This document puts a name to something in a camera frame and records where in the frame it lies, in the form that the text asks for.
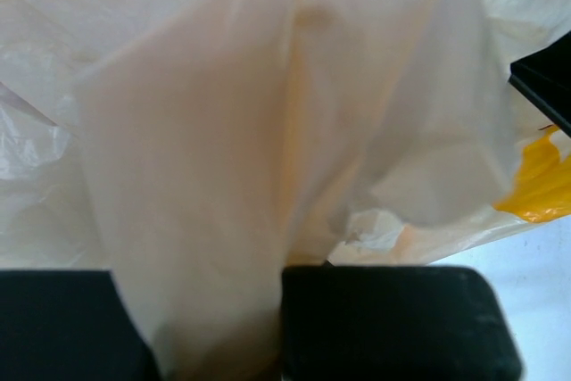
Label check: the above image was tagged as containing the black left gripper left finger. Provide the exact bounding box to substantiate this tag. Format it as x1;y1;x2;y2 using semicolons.
1;269;161;380

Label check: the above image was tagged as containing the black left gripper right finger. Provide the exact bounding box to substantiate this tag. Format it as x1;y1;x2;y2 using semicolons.
281;266;523;381

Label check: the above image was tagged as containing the translucent banana print plastic bag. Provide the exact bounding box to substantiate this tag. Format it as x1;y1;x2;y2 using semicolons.
1;0;570;380

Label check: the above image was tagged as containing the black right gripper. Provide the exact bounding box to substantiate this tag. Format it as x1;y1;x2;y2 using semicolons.
509;32;571;137

